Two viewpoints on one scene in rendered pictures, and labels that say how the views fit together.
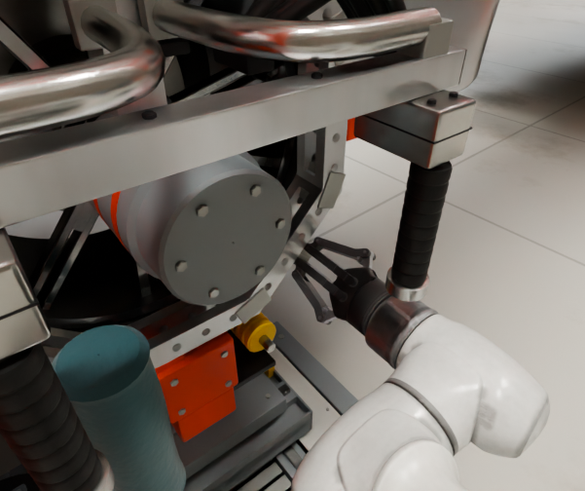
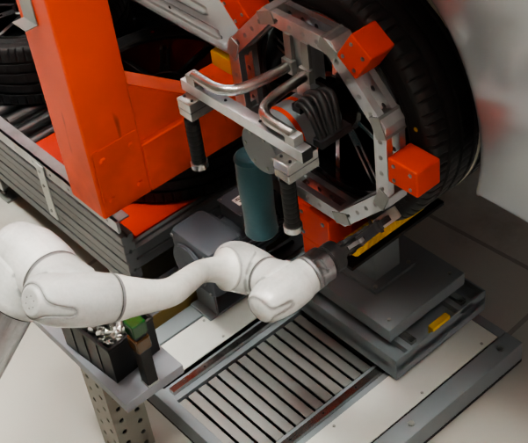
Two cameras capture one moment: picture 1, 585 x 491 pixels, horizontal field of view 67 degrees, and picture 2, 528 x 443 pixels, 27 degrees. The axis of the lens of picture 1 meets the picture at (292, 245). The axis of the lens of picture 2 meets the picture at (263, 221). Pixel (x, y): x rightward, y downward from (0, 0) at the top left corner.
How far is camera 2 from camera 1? 2.41 m
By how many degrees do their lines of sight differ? 68
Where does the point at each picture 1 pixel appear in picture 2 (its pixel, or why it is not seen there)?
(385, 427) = (245, 249)
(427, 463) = (228, 257)
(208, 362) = (315, 221)
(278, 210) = (271, 154)
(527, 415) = (254, 293)
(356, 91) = (263, 133)
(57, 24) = not seen: hidden behind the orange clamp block
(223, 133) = (231, 114)
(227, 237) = (257, 147)
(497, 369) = (271, 279)
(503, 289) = not seen: outside the picture
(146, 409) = (245, 182)
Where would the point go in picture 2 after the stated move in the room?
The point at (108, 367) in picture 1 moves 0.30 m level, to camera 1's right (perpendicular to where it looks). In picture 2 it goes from (244, 158) to (250, 240)
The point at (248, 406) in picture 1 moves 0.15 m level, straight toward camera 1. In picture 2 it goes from (377, 309) to (324, 323)
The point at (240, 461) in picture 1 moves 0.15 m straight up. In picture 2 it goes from (345, 324) to (343, 286)
